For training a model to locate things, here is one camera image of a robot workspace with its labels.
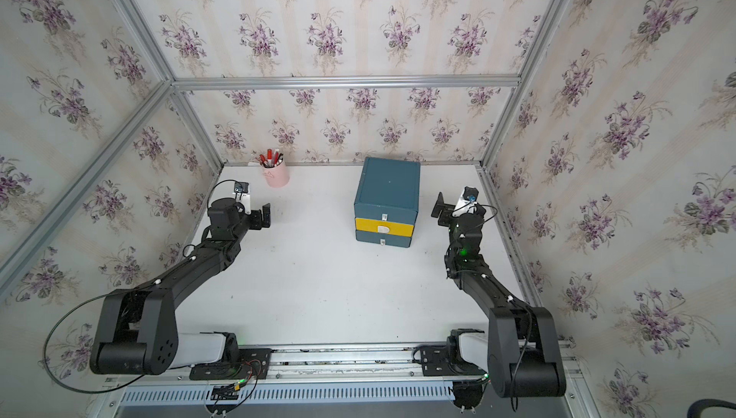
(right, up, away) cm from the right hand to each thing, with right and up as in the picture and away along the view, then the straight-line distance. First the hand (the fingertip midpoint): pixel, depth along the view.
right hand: (459, 198), depth 84 cm
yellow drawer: (-22, -9, +2) cm, 24 cm away
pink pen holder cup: (-62, +7, +23) cm, 67 cm away
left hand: (-63, -2, +5) cm, 63 cm away
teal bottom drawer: (-22, -14, +8) cm, 27 cm away
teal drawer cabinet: (-22, -1, -3) cm, 22 cm away
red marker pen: (-65, +15, +24) cm, 71 cm away
